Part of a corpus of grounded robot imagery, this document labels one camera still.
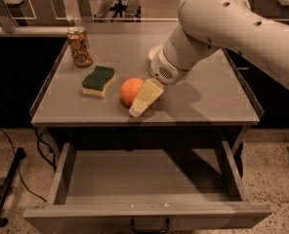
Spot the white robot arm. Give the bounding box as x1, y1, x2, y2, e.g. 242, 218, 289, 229
129, 0, 289, 117

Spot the black drawer handle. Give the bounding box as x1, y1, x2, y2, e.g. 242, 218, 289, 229
130, 218, 171, 234

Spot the grey cabinet table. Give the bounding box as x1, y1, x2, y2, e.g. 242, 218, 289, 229
28, 20, 265, 161

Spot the black office chair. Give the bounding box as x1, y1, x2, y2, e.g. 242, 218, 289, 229
109, 0, 142, 22

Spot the black metal stand leg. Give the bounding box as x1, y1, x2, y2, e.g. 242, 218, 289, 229
0, 147, 26, 227

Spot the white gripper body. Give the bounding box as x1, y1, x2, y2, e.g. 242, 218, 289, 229
149, 47, 186, 85

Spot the orange fruit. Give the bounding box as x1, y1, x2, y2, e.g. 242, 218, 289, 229
120, 78, 145, 106

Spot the orange soda can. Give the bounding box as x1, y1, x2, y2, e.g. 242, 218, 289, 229
67, 27, 93, 67

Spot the grey open top drawer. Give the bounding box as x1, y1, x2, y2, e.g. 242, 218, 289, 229
23, 141, 271, 234

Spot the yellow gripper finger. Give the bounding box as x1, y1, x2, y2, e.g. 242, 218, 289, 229
129, 78, 164, 117

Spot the white bowl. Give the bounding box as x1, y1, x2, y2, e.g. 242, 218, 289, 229
148, 44, 163, 62

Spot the green yellow sponge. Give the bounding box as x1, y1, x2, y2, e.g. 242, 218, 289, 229
82, 65, 116, 98

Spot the black floor cable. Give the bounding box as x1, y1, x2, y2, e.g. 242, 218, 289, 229
0, 127, 58, 203

